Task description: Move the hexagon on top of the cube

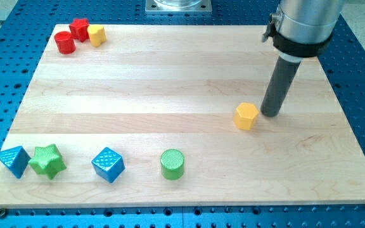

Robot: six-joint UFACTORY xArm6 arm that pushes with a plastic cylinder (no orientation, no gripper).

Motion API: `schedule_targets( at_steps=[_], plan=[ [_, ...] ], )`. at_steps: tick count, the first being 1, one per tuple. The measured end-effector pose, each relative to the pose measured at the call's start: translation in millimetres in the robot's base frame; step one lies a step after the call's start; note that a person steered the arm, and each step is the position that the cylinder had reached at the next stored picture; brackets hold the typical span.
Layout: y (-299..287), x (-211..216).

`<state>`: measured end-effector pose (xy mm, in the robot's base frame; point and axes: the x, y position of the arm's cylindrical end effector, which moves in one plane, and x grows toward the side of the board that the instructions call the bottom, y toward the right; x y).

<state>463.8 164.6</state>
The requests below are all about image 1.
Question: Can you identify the yellow hexagon block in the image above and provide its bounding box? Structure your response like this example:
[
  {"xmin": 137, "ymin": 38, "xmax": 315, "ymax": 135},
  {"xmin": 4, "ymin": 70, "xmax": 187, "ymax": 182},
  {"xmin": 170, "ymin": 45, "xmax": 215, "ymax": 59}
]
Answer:
[{"xmin": 233, "ymin": 103, "xmax": 259, "ymax": 130}]

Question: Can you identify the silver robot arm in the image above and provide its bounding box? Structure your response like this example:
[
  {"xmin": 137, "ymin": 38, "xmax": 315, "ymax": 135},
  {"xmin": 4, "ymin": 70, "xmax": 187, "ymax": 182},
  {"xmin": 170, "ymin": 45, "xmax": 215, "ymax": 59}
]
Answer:
[{"xmin": 262, "ymin": 0, "xmax": 345, "ymax": 59}]

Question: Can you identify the blue cube block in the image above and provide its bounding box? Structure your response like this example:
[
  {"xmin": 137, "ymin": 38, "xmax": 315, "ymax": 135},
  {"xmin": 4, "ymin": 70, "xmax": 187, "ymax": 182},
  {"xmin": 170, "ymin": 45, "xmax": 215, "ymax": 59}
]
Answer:
[{"xmin": 91, "ymin": 147, "xmax": 125, "ymax": 183}]

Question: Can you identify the green cylinder block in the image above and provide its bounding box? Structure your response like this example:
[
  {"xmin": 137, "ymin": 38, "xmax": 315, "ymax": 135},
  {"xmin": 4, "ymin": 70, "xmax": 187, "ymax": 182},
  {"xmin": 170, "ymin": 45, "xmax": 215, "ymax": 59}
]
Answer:
[{"xmin": 160, "ymin": 149, "xmax": 185, "ymax": 181}]

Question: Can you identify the wooden board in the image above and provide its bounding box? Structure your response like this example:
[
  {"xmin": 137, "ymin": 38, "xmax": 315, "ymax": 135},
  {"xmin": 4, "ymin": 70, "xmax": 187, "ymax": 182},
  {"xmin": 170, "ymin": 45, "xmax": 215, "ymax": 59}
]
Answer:
[{"xmin": 0, "ymin": 25, "xmax": 365, "ymax": 208}]

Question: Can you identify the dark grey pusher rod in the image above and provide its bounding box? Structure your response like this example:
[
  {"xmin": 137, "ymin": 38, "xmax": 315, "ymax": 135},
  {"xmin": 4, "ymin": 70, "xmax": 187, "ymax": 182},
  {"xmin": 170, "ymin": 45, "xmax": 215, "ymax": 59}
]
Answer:
[{"xmin": 260, "ymin": 57, "xmax": 300, "ymax": 117}]

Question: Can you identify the yellow heart block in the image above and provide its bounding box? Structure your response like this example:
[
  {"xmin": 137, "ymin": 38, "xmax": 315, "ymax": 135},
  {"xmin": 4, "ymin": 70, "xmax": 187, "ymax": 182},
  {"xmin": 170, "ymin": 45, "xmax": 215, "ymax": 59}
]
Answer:
[{"xmin": 87, "ymin": 25, "xmax": 106, "ymax": 47}]

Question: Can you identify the black clamp band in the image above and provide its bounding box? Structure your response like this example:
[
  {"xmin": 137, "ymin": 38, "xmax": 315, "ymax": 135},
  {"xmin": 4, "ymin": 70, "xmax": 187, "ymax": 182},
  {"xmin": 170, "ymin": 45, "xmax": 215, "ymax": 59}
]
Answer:
[{"xmin": 264, "ymin": 22, "xmax": 333, "ymax": 58}]

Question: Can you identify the red star block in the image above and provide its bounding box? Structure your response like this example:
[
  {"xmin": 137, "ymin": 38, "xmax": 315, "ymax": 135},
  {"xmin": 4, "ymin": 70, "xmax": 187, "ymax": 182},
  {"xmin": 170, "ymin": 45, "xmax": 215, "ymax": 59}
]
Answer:
[{"xmin": 69, "ymin": 18, "xmax": 89, "ymax": 42}]

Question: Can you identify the red cylinder block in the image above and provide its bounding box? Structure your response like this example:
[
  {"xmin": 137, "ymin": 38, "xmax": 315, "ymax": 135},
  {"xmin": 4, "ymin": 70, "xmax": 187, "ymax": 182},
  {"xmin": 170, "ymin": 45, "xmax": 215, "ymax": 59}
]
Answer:
[{"xmin": 54, "ymin": 31, "xmax": 76, "ymax": 54}]

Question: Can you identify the green star block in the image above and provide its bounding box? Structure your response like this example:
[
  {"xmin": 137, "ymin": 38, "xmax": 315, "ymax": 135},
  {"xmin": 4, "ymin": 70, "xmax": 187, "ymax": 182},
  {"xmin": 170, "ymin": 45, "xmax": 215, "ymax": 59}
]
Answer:
[{"xmin": 28, "ymin": 144, "xmax": 67, "ymax": 180}]

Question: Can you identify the blue triangle block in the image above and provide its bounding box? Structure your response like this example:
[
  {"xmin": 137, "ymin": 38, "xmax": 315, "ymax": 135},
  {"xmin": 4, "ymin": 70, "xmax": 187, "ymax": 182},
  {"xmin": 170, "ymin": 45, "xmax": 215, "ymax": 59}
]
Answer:
[{"xmin": 0, "ymin": 146, "xmax": 30, "ymax": 179}]

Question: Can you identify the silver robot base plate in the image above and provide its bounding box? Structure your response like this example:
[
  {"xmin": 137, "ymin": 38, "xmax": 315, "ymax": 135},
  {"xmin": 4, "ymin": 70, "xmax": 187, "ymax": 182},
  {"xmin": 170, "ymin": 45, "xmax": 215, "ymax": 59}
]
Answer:
[{"xmin": 145, "ymin": 0, "xmax": 212, "ymax": 14}]

